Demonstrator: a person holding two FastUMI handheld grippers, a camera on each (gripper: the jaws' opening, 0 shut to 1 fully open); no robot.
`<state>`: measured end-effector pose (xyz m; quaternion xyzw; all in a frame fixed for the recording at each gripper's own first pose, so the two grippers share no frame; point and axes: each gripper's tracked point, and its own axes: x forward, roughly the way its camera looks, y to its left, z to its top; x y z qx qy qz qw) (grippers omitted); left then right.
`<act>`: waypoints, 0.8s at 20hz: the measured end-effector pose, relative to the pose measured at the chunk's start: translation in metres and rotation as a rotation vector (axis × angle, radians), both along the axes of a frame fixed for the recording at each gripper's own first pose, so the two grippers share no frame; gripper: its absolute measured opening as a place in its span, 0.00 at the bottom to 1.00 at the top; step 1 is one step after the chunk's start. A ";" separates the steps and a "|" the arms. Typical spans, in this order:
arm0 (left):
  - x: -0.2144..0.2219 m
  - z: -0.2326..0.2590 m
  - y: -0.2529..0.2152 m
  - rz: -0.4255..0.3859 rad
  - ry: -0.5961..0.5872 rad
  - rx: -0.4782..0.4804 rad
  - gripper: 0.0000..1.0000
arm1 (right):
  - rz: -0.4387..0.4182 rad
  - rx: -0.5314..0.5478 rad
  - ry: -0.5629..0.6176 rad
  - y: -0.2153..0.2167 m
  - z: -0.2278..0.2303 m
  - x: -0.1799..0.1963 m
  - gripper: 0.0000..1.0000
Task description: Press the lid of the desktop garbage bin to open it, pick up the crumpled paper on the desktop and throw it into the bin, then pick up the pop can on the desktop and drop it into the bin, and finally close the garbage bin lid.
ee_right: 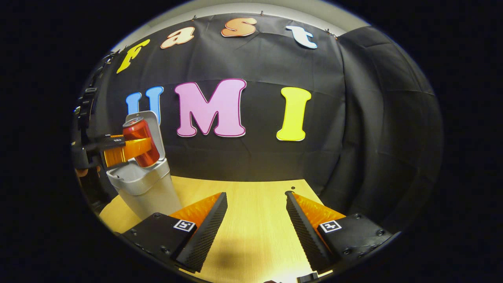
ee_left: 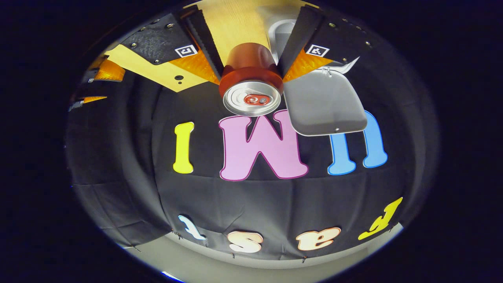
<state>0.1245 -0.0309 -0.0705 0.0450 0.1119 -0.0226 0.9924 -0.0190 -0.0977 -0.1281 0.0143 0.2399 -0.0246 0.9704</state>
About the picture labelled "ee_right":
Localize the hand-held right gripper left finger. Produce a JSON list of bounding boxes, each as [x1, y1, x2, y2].
[[122, 192, 228, 273]]

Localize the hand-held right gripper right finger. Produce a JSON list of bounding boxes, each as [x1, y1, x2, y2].
[[285, 191, 393, 275]]

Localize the red pop can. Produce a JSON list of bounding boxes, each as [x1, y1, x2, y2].
[[123, 116, 160, 168]]

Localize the grey desktop garbage bin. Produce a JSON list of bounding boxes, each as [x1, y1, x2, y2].
[[106, 111, 183, 221]]

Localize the wooden desktop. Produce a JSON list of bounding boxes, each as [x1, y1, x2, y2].
[[99, 176, 334, 283]]

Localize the black backdrop cloth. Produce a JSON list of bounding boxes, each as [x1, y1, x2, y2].
[[84, 15, 444, 236]]

